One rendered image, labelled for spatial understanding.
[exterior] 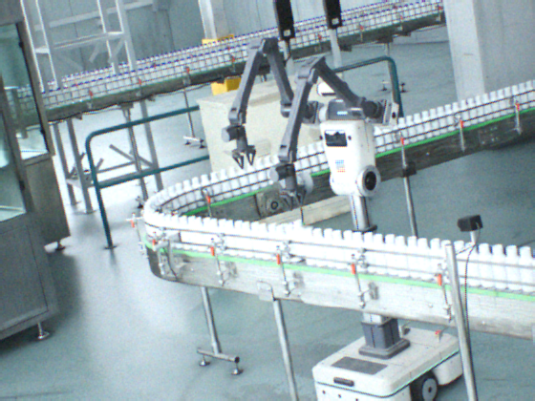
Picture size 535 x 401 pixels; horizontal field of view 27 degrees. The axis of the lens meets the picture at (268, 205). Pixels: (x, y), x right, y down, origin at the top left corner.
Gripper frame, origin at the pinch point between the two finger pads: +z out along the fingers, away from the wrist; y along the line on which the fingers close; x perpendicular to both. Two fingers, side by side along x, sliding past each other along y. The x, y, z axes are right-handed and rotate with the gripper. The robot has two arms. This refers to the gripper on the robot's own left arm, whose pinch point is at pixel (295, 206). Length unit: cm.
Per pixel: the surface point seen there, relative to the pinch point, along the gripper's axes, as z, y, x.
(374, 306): 40, -6, -44
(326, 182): 33, 136, 113
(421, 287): 28, -6, -71
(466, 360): 30, -54, -127
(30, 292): 91, 31, 309
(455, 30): 3, 538, 305
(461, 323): 17, -54, -127
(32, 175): 52, 164, 500
